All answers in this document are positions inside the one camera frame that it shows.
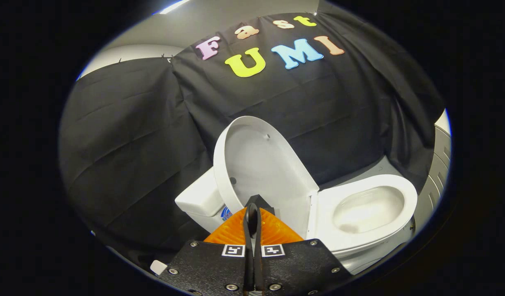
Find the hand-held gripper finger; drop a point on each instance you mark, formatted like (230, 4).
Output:
(248, 246)
(258, 246)

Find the white toilet lid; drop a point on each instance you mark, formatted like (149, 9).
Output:
(260, 164)

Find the white toilet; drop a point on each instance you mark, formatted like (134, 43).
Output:
(199, 197)

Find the white toilet seat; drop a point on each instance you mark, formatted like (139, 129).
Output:
(404, 193)

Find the small white flat object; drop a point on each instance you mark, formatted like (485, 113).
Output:
(158, 267)

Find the black backdrop cloth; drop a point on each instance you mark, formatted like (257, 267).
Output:
(133, 135)

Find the light drawer cabinet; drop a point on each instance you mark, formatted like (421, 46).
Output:
(435, 176)

